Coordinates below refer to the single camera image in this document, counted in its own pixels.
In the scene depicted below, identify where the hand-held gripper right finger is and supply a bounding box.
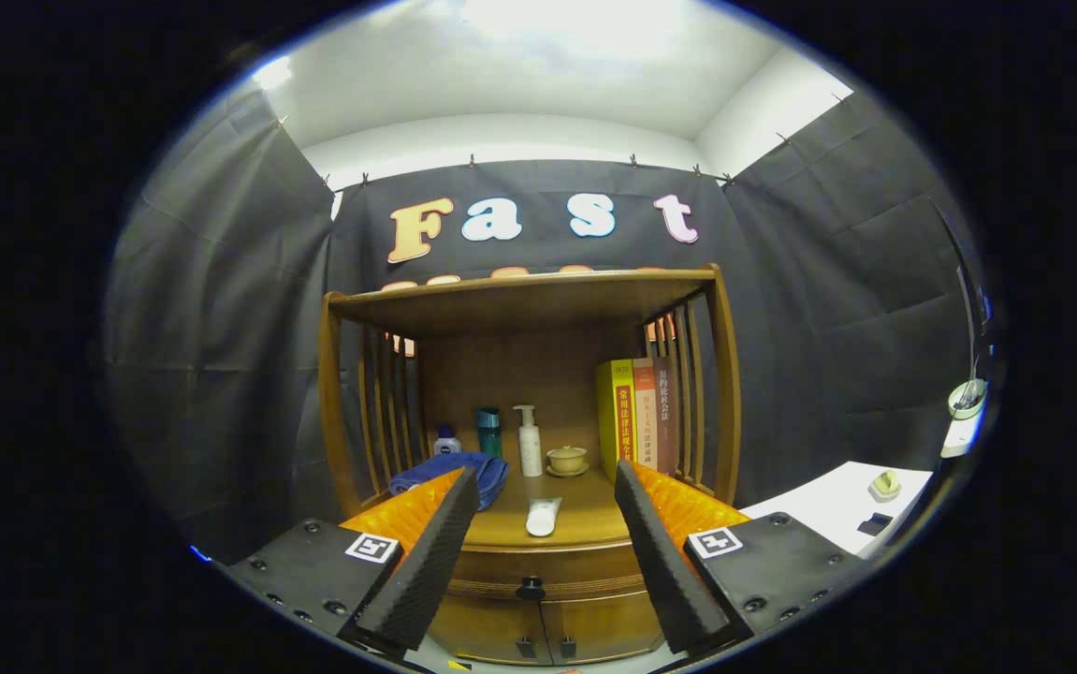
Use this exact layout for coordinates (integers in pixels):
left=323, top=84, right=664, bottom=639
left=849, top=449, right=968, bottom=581
left=613, top=459, right=866, bottom=656

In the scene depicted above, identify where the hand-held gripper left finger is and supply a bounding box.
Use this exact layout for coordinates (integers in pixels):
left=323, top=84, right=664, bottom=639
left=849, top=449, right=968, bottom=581
left=225, top=465, right=481, bottom=656

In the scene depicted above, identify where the wooden drawer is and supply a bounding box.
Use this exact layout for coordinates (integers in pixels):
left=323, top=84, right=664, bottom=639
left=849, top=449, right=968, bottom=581
left=449, top=543, right=653, bottom=602

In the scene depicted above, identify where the white tube green print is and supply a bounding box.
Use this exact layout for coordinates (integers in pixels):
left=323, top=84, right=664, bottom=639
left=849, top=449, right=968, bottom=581
left=525, top=497, right=563, bottom=538

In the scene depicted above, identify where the wooden cabinet door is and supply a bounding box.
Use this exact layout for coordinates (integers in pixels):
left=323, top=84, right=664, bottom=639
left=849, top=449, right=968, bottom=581
left=428, top=597, right=544, bottom=664
left=543, top=590, right=665, bottom=664

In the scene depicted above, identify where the wooden countertop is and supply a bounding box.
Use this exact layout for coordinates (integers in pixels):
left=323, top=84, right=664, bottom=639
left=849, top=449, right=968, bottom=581
left=342, top=463, right=726, bottom=551

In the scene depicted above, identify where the wooden cabinet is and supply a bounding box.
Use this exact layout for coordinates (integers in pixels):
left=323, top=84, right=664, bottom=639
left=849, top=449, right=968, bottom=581
left=317, top=264, right=743, bottom=667

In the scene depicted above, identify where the folded blue towel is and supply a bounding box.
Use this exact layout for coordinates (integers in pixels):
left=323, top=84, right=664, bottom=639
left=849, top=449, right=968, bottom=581
left=388, top=452, right=509, bottom=512

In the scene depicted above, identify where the yellow book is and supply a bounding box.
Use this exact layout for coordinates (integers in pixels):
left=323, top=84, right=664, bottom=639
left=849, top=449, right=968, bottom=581
left=595, top=359, right=638, bottom=483

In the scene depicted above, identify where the brown book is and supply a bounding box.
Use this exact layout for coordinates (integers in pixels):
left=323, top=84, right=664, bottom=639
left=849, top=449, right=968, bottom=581
left=653, top=357, right=679, bottom=476

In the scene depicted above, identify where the orange cream book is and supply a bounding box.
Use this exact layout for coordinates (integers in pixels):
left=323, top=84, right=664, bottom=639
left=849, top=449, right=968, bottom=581
left=633, top=358, right=659, bottom=469

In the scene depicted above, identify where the white pump bottle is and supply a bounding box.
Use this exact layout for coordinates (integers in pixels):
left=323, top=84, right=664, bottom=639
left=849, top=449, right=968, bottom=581
left=513, top=404, right=545, bottom=478

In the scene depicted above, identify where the white side table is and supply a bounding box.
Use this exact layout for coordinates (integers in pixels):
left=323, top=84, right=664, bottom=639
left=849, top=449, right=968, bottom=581
left=744, top=461, right=934, bottom=560

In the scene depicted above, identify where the white ledge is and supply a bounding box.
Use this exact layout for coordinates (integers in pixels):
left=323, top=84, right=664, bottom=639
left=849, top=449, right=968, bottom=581
left=940, top=417, right=984, bottom=459

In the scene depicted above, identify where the dark pole stand white base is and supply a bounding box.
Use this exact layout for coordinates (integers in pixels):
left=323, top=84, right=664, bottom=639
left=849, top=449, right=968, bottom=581
left=929, top=198, right=993, bottom=420

